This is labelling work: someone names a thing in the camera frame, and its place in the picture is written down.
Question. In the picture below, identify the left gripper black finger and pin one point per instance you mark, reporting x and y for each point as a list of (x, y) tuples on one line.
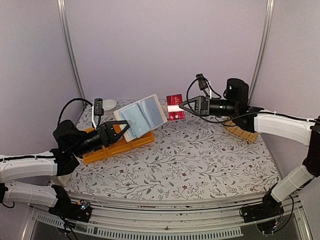
[(116, 122), (119, 133)]

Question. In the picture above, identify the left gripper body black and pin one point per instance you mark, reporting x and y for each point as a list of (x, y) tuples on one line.
[(105, 135)]

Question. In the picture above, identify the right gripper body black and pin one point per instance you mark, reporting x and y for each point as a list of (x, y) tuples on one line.
[(206, 111)]

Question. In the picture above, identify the beige card holder wallet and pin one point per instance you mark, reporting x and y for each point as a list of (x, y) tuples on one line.
[(142, 116)]

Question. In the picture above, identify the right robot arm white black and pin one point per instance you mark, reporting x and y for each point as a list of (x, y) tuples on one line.
[(234, 105)]

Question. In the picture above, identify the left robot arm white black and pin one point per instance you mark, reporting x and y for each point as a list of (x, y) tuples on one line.
[(72, 144)]

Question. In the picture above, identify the yellow middle storage bin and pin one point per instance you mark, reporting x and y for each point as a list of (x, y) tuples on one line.
[(120, 146)]

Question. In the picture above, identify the white ceramic bowl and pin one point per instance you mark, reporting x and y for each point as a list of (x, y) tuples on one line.
[(109, 104)]

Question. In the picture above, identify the yellow left storage bin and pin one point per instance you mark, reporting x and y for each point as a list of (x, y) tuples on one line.
[(94, 156)]

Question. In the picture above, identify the woven bamboo tray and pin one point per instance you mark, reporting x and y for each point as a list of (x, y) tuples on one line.
[(236, 131)]

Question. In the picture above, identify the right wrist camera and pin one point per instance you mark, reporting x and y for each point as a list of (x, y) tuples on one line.
[(204, 85)]

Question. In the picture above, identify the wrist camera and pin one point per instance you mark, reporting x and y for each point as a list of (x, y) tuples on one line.
[(97, 111), (204, 85)]

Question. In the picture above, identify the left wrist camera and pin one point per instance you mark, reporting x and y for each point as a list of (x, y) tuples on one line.
[(97, 111)]

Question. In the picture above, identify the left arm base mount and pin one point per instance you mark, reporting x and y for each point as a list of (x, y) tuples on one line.
[(73, 211)]

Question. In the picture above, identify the front aluminium rail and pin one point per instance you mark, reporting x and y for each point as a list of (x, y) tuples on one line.
[(193, 219)]

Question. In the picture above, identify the right aluminium frame post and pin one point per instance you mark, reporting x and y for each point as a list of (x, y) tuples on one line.
[(268, 17)]

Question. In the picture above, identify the aluminium frame post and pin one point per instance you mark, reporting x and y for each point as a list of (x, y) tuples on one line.
[(61, 7), (268, 17)]

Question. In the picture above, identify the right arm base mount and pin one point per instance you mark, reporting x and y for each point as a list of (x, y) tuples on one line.
[(260, 211)]

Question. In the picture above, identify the left aluminium frame post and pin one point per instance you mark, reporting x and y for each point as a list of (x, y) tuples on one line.
[(61, 7)]

